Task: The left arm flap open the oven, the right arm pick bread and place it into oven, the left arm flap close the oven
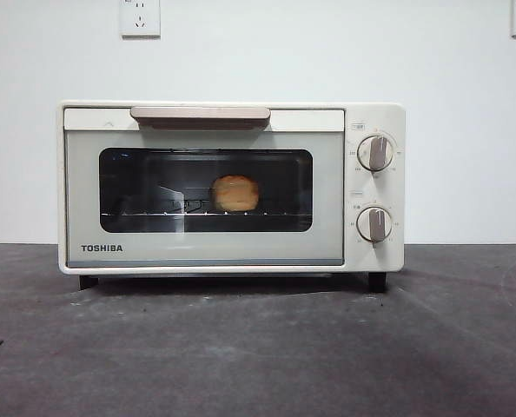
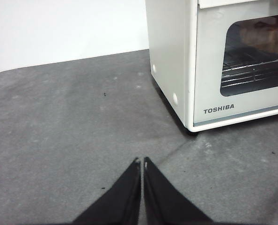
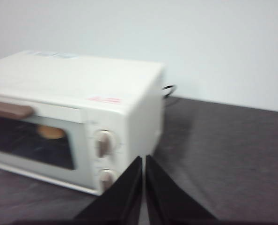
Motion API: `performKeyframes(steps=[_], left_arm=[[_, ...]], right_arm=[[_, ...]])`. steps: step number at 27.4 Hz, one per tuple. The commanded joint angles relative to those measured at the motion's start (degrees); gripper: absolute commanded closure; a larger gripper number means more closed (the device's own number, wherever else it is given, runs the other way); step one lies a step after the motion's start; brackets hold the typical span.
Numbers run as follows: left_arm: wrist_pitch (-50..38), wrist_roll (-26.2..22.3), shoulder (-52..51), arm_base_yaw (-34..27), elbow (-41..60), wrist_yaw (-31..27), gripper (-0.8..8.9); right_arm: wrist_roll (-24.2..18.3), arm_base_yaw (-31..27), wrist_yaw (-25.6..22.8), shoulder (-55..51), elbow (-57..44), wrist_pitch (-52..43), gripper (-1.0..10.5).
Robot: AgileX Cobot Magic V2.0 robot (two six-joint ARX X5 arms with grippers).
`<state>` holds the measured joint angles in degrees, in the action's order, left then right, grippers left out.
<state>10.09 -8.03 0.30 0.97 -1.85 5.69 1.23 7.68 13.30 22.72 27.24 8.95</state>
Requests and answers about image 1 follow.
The orange-brown bread loaf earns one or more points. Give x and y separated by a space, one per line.
235 193

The small-dial oven knob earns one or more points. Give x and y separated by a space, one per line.
373 224

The large-dial oven knob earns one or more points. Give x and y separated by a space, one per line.
375 153

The cream Toshiba toaster oven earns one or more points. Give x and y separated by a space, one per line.
375 115

